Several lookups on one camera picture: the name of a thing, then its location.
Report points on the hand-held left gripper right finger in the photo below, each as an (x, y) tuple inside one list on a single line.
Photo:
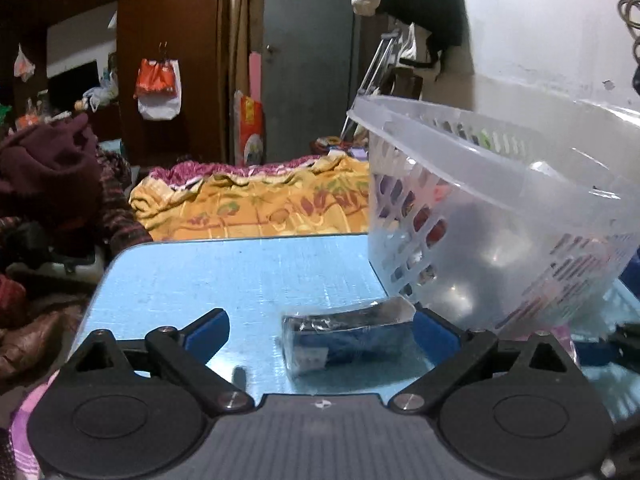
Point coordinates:
[(435, 335)]

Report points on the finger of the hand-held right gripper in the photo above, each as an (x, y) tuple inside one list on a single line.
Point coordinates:
[(597, 352)]

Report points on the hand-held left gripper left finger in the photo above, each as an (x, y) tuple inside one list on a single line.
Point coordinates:
[(207, 330)]

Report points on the blue packet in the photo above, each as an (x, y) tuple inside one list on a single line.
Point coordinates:
[(345, 340)]

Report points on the clear plastic basket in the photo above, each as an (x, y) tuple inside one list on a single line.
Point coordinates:
[(500, 210)]

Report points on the orange floral blanket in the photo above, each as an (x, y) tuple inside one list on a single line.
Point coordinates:
[(250, 200)]

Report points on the striped cloth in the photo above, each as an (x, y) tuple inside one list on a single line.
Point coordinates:
[(122, 210)]

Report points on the red paper packet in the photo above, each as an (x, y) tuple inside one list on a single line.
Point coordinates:
[(250, 130)]

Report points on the maroon cloth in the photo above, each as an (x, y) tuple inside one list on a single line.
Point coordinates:
[(45, 170)]

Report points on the orange white hanging bag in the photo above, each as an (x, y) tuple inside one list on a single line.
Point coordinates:
[(157, 87)]

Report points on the pink strip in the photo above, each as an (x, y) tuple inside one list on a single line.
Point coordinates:
[(255, 77)]

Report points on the leaning wooden boards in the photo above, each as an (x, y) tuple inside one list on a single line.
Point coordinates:
[(232, 60)]

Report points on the black television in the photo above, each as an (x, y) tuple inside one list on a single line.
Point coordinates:
[(72, 85)]

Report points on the metal crutches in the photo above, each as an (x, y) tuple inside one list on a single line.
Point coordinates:
[(380, 60)]

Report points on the grey door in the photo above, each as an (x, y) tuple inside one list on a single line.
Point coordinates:
[(310, 60)]

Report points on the brown wooden wardrobe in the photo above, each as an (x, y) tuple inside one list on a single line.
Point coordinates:
[(165, 20)]

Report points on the white plastic hanging bag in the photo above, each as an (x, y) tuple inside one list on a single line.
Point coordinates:
[(23, 65)]

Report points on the black hanging garment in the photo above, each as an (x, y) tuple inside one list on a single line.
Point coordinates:
[(430, 5)]

